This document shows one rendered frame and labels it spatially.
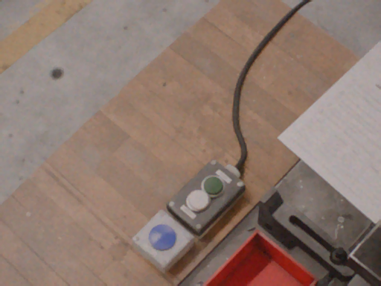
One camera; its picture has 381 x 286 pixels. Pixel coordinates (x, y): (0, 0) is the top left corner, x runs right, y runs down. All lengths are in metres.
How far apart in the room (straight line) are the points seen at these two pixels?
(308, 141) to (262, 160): 0.08
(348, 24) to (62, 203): 1.44
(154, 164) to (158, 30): 1.24
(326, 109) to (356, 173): 0.12
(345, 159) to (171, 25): 1.29
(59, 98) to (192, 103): 1.11
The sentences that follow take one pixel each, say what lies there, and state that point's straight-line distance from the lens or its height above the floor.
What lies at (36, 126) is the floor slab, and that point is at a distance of 2.64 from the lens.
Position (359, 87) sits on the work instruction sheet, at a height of 0.90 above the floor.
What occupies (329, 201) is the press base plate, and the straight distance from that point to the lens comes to 1.53.
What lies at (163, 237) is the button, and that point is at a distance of 1.46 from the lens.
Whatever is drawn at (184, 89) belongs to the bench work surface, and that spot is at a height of 0.90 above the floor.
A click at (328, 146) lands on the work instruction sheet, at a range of 1.57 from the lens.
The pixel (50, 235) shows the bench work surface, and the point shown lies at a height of 0.90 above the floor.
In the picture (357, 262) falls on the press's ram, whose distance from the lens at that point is 1.24.
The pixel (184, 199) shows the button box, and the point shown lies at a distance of 1.49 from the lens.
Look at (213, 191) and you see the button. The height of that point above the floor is 0.94.
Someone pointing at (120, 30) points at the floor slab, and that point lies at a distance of 2.77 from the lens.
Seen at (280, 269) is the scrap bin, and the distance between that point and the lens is 1.48.
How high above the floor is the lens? 2.29
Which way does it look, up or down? 65 degrees down
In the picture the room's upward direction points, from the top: straight up
